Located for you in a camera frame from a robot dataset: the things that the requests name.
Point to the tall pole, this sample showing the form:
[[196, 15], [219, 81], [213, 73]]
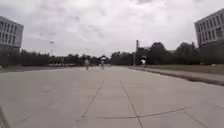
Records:
[[136, 53]]

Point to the grey paved plaza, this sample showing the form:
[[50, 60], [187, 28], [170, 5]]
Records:
[[110, 96]]

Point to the row of trees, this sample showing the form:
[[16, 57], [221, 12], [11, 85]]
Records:
[[160, 55]]

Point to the grass strip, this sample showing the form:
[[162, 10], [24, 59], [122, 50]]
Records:
[[186, 68]]

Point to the grey raised pavement strip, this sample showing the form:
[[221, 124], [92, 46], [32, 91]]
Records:
[[200, 77]]

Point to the grey multi-storey building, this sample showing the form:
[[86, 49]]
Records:
[[210, 30]]

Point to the grey flat-roofed building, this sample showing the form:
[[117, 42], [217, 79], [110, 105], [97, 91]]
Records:
[[10, 33]]

